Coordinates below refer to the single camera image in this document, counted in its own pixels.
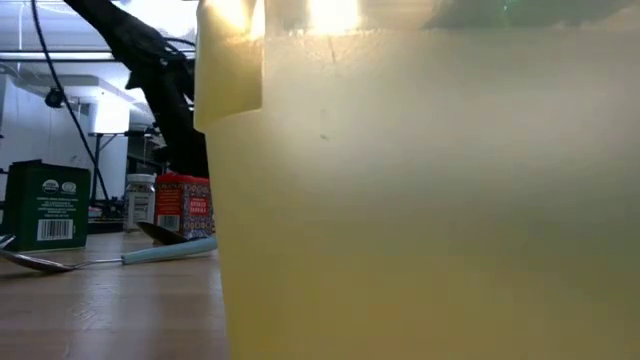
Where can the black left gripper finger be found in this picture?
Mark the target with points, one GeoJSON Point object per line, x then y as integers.
{"type": "Point", "coordinates": [185, 150]}

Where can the red-lid paprika tin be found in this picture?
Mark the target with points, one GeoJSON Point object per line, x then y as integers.
{"type": "Point", "coordinates": [185, 205]}

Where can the white-lid glass spice jar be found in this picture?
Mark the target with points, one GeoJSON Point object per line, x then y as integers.
{"type": "Point", "coordinates": [140, 205]}

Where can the green black pepper tin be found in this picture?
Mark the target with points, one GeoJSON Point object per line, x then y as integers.
{"type": "Point", "coordinates": [45, 200]}

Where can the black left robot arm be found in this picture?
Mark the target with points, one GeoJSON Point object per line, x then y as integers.
{"type": "Point", "coordinates": [120, 30]}

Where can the black pole stand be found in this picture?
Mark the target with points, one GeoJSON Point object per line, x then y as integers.
{"type": "Point", "coordinates": [96, 165]}

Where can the yellow plastic bin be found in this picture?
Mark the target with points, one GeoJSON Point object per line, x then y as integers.
{"type": "Point", "coordinates": [400, 200]}

